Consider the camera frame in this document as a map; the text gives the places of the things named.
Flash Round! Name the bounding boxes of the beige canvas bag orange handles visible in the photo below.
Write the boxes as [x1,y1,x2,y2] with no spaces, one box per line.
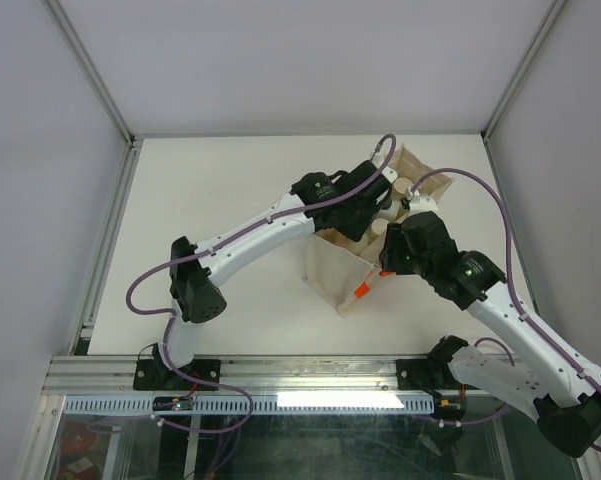
[306,145,453,317]

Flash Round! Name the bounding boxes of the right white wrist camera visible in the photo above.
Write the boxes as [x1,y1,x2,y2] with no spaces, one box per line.
[400,192,438,216]

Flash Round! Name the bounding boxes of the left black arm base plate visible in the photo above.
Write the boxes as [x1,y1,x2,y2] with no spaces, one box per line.
[132,359,221,392]

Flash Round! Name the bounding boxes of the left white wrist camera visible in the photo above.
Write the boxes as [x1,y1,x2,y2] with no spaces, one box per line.
[371,152,398,184]

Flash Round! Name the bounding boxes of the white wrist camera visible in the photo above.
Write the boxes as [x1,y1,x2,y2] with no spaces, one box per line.
[400,192,438,216]
[371,152,398,184]

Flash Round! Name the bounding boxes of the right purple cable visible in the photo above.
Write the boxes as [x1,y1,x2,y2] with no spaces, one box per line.
[407,168,601,455]

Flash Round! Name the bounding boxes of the grey slotted cable duct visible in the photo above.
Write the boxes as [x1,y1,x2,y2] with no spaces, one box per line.
[64,392,434,416]

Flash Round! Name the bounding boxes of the black connector box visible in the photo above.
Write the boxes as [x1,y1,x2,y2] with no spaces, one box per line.
[431,398,466,421]

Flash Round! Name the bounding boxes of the small electronics board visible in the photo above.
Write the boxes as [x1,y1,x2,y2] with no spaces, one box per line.
[152,396,196,412]

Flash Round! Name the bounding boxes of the aluminium mounting rail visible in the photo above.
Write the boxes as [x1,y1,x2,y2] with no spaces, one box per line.
[42,355,426,395]

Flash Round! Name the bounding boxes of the green bottle beige cap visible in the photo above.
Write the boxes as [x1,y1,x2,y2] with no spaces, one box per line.
[392,177,413,200]

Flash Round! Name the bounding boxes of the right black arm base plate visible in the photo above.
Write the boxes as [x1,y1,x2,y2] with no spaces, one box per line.
[394,357,461,392]

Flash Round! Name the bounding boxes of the yellow bottle beige round cap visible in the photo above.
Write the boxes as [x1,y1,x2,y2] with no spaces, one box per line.
[369,218,389,241]

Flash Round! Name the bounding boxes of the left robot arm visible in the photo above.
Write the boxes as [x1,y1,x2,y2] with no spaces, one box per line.
[154,157,397,389]

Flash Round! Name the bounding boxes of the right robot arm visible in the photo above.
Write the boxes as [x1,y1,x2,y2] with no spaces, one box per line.
[380,212,601,458]

